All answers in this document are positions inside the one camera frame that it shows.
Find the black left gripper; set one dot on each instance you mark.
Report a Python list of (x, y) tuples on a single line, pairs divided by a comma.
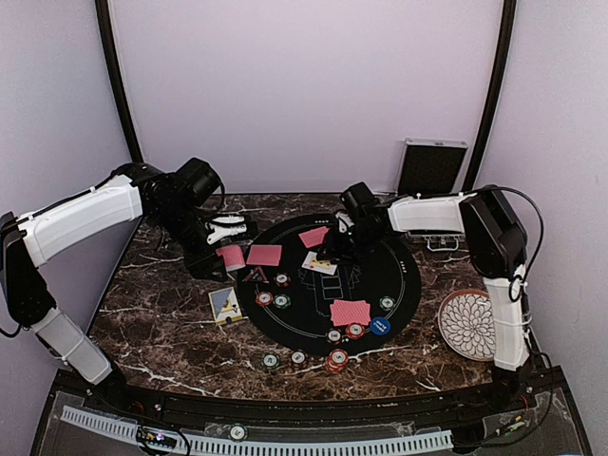
[(199, 264)]

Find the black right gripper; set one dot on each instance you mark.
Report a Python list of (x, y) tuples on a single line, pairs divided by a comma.
[(339, 244)]

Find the red-backed playing card deck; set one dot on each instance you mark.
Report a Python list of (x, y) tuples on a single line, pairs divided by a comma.
[(232, 257)]

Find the red-backed card seat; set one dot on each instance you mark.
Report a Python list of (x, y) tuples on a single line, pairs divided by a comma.
[(264, 255), (314, 237)]

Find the red-backed card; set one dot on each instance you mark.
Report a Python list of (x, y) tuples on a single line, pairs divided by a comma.
[(354, 314), (342, 306)]

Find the black chip seat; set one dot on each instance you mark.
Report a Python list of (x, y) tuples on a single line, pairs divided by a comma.
[(282, 280)]

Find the green chip seat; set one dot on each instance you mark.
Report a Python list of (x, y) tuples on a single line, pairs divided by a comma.
[(282, 301), (386, 303)]

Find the black 100 poker chip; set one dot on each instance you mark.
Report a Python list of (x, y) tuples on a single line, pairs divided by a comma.
[(334, 336)]

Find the red poker chip stack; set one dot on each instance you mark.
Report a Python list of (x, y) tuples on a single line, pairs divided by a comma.
[(336, 361)]

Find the green poker chip stack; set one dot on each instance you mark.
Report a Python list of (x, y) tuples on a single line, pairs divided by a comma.
[(270, 362)]

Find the black poker chip stack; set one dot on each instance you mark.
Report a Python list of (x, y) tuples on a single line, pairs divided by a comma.
[(298, 359)]

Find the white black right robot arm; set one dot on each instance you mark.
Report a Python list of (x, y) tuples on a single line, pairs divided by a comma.
[(494, 235)]

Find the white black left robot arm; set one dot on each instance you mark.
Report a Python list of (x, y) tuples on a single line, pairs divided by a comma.
[(133, 190)]

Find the yellow blue card box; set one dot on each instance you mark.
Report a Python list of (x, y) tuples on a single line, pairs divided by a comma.
[(225, 306)]

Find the red triangular all-in marker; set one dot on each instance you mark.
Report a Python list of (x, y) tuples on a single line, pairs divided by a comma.
[(256, 275)]

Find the round black poker mat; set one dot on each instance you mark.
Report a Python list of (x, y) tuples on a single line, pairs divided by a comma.
[(389, 269)]

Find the blue round blind button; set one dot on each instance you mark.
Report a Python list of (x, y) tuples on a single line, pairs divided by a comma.
[(380, 326)]

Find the aluminium poker chip case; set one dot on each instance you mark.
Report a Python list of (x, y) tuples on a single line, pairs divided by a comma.
[(431, 168)]

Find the floral patterned ceramic plate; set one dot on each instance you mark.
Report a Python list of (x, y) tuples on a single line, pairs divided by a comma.
[(465, 321)]

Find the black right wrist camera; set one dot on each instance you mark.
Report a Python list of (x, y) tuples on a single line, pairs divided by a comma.
[(362, 209)]

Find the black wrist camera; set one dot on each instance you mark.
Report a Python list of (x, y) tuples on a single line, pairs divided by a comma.
[(362, 209), (198, 181)]

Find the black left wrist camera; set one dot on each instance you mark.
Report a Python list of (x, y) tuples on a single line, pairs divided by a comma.
[(198, 181)]

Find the green chip on rail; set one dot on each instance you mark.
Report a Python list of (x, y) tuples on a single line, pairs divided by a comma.
[(238, 432)]

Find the white slotted cable duct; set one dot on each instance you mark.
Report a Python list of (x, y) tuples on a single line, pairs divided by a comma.
[(159, 441)]

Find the black left frame post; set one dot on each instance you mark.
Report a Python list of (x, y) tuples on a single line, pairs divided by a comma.
[(117, 84)]

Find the black frame post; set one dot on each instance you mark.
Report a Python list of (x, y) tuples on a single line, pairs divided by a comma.
[(493, 93), (117, 84)]

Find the black front rail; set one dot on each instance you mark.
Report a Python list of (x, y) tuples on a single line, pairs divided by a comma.
[(550, 406)]

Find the black right frame post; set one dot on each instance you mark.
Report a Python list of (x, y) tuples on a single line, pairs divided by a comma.
[(493, 93)]

